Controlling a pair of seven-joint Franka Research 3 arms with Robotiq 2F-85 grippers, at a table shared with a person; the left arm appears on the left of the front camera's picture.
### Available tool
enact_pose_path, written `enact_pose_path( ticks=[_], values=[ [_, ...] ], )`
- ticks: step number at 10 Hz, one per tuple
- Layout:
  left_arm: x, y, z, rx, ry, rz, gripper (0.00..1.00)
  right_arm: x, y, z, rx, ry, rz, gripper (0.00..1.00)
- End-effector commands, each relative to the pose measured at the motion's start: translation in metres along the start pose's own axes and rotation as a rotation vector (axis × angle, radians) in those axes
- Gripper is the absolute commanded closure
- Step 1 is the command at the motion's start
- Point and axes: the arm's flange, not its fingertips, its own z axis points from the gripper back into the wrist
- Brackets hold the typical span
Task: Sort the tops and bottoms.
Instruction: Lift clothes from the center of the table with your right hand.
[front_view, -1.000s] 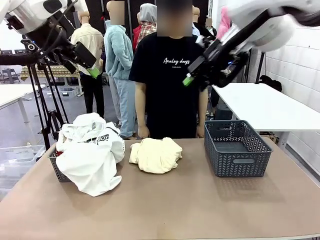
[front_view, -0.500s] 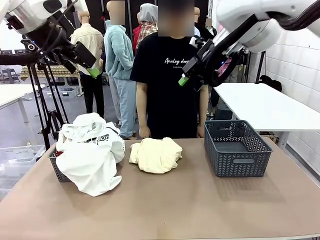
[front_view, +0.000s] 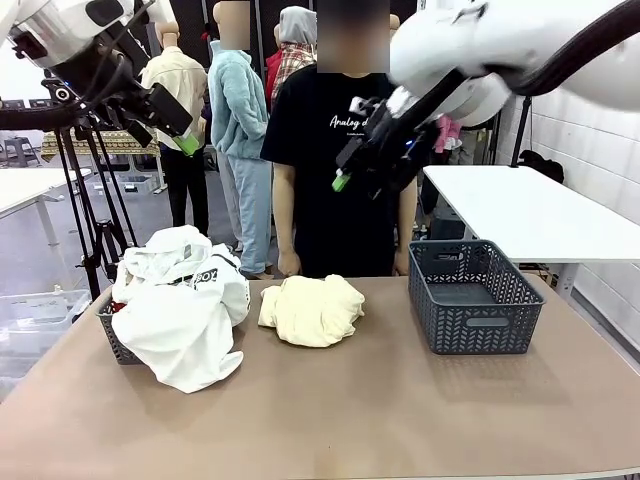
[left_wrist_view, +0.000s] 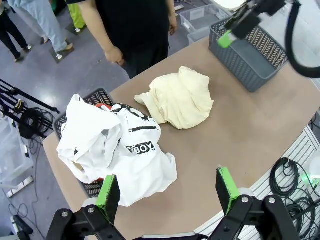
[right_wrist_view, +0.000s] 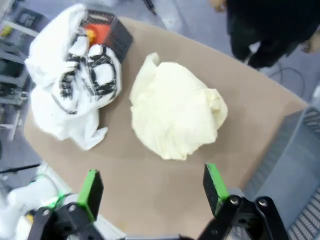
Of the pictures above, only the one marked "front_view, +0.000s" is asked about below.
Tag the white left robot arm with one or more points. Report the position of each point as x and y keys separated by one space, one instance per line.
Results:
x=60 y=25

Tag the grey stool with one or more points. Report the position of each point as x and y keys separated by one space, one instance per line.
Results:
x=20 y=150

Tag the person in black T-shirt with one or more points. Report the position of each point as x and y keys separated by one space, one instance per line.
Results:
x=310 y=175

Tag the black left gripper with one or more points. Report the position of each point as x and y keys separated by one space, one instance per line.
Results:
x=132 y=110

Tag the person's right forearm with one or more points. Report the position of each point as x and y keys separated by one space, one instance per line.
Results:
x=285 y=210

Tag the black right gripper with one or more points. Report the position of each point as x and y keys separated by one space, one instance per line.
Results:
x=392 y=150

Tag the black bag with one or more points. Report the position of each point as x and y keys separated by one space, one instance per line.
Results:
x=542 y=165

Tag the table with patterned cloth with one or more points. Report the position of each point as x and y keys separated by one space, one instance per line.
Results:
x=115 y=150

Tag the black crate under table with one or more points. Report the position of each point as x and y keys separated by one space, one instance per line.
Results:
x=447 y=227

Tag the black light stand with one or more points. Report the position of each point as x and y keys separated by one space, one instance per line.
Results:
x=522 y=130

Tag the mannequin in cream jacket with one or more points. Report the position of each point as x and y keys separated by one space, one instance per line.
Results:
x=185 y=85

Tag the clear plastic storage box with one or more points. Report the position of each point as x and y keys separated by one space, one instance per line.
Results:
x=30 y=310

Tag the person's left hand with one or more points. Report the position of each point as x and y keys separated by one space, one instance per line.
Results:
x=401 y=262

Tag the mannequin in pink hoodie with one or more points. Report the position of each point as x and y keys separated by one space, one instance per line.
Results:
x=447 y=135

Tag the cream garment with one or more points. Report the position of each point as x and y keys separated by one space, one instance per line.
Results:
x=315 y=310

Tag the clear floor storage bin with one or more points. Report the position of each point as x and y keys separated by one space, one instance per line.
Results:
x=135 y=185

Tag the white T-shirt black print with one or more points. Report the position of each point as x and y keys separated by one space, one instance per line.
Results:
x=175 y=320

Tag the mannequin grey hood plaid shirt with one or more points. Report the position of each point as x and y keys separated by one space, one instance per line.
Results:
x=295 y=30

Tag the grey woven plastic basket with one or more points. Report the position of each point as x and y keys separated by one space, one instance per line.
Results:
x=475 y=325
x=112 y=340

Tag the mannequin in teal fleece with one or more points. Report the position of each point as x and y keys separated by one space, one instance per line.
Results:
x=235 y=100

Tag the black camera tripod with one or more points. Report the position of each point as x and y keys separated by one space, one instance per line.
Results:
x=91 y=270

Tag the person's right hand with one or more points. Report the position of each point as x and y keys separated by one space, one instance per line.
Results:
x=289 y=262

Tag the large white side table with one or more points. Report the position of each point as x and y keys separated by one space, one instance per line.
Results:
x=500 y=210

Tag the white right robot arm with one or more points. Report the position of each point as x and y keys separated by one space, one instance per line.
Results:
x=450 y=40

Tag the orange shirt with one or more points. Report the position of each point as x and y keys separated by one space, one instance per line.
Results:
x=117 y=306

